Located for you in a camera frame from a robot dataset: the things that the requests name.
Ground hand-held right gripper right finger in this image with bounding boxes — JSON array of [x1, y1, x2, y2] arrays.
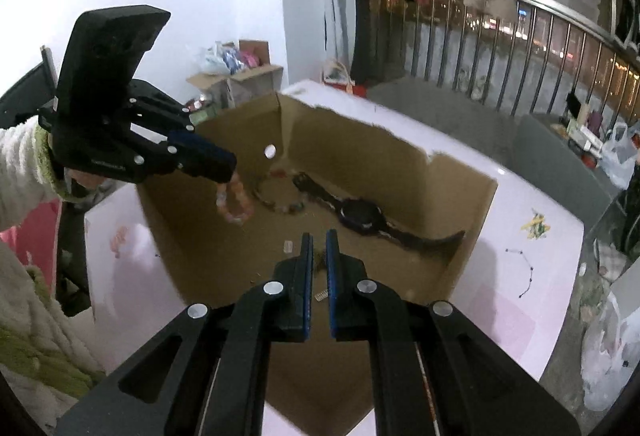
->
[[325, 229, 583, 436]]

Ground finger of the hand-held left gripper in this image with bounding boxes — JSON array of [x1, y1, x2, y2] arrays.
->
[[130, 78, 237, 165], [166, 145, 236, 183]]

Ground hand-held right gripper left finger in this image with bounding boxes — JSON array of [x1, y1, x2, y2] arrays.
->
[[55, 232, 315, 436]]

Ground pink bead bracelet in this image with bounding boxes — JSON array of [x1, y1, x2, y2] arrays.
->
[[215, 173, 253, 224]]

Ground brown cardboard box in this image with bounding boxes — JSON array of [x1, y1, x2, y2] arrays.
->
[[135, 92, 499, 434]]

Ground person's left forearm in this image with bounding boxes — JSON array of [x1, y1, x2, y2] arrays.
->
[[0, 122, 68, 229]]

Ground person's left hand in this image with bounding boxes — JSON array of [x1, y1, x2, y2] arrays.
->
[[65, 167, 119, 205]]

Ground small cardboard shelf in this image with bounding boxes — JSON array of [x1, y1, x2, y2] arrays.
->
[[187, 63, 284, 117]]

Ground black wrist watch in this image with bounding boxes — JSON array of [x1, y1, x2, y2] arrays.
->
[[291, 172, 467, 251]]

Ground pink cloth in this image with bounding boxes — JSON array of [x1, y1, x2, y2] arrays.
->
[[0, 198, 63, 297]]

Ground red and white bag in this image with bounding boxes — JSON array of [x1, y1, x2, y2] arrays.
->
[[322, 60, 369, 99]]

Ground pink printed tablecloth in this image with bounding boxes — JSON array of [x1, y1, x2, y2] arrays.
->
[[82, 80, 586, 436]]

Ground fluffy white green robe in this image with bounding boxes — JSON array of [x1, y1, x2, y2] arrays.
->
[[0, 236, 108, 432]]

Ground white shoes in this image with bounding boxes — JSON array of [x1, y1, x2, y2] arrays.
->
[[456, 70, 489, 100]]

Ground large white plastic bag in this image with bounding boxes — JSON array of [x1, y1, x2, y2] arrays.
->
[[581, 291, 640, 412]]

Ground metal balcony railing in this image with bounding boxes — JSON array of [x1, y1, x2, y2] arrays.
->
[[380, 0, 640, 127]]

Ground multicolour bead bracelet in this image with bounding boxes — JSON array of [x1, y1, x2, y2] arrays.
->
[[252, 181, 306, 215]]

